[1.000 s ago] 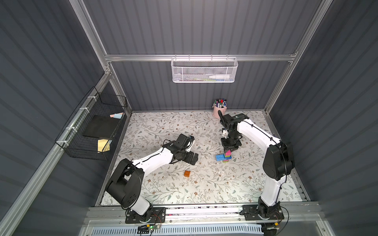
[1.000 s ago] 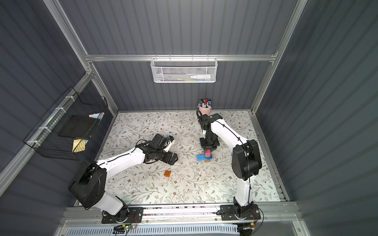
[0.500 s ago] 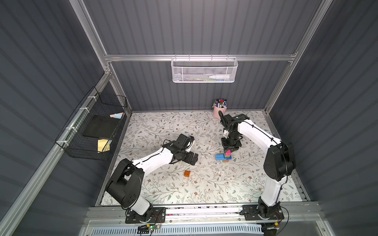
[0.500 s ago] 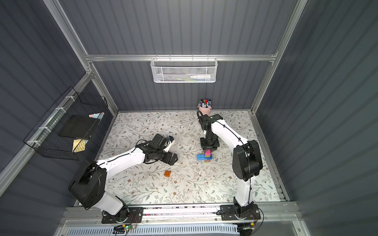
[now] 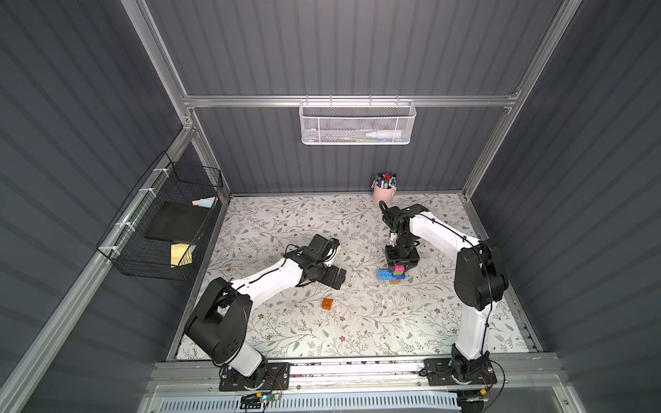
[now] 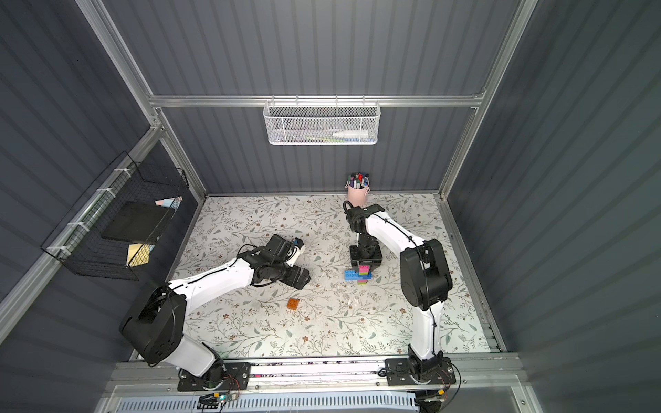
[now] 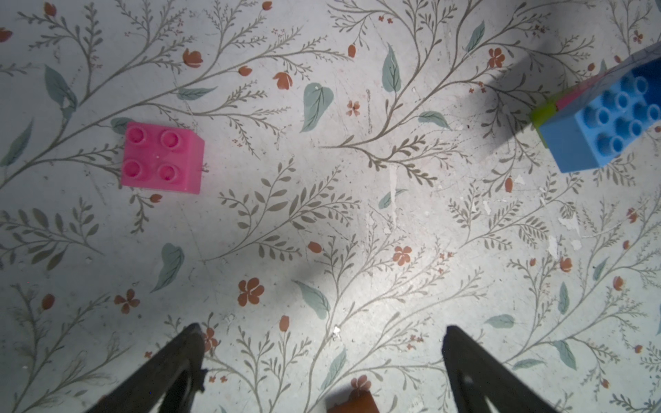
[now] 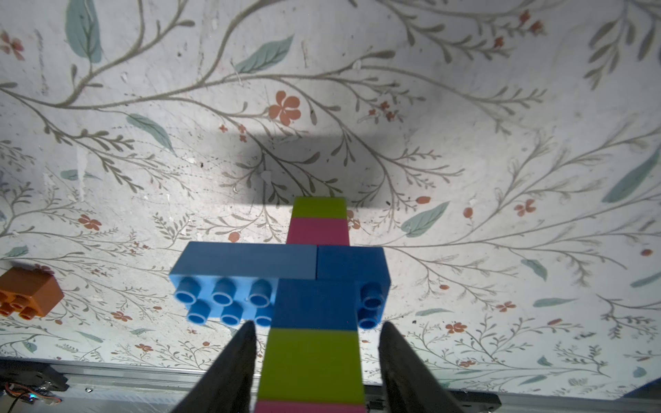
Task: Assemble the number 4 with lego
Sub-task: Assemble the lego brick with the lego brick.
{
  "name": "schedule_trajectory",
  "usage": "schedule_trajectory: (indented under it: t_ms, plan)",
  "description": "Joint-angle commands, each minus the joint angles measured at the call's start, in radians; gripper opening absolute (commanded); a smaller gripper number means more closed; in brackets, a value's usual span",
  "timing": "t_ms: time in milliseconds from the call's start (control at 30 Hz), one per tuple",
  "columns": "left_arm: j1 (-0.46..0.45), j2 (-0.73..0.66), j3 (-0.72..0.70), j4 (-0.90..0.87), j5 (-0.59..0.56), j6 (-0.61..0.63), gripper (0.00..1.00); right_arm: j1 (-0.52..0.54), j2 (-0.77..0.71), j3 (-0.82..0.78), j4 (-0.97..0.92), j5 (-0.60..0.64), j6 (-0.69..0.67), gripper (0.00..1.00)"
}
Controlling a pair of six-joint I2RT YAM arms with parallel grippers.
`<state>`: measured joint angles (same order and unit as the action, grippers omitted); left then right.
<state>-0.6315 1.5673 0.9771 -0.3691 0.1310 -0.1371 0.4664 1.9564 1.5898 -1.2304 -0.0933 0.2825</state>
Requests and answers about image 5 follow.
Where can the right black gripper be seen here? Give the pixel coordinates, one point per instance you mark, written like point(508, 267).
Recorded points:
point(402, 256)

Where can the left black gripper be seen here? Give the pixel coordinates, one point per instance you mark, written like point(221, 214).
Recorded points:
point(332, 276)

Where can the light blue long lego brick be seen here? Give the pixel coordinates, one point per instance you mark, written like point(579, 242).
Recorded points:
point(387, 276)

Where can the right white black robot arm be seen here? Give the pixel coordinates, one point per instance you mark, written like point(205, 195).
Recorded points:
point(480, 278)

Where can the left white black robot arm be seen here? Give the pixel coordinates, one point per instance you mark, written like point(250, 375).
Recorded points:
point(219, 322)

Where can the orange lego brick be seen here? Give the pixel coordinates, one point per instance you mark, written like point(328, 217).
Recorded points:
point(327, 304)

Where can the pink pen cup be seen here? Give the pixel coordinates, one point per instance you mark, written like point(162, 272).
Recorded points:
point(385, 195)

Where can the markers in cup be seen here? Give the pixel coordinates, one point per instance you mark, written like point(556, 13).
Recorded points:
point(385, 181)

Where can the pastel sticky note pad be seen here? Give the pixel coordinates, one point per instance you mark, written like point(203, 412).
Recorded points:
point(205, 203)

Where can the white bottle in basket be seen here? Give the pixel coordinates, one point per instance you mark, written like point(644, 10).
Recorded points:
point(385, 135)

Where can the yellow sticky notes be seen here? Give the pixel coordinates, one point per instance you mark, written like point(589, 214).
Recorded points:
point(181, 254)

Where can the black notebook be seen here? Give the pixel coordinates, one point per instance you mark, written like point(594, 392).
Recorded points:
point(177, 223)

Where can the small green circuit board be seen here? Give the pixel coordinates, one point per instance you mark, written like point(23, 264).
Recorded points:
point(257, 401)

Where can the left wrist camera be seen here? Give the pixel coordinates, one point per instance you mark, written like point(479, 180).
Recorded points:
point(334, 245)

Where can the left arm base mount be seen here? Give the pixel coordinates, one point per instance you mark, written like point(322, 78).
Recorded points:
point(269, 376)

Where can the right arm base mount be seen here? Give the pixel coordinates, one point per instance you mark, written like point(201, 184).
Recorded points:
point(449, 371)

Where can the white wire mesh basket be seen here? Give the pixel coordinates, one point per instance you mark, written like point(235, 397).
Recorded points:
point(345, 122)

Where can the black wire wall basket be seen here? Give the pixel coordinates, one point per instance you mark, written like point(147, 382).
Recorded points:
point(125, 244)

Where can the aluminium rail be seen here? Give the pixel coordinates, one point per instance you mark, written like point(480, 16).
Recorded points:
point(361, 373)

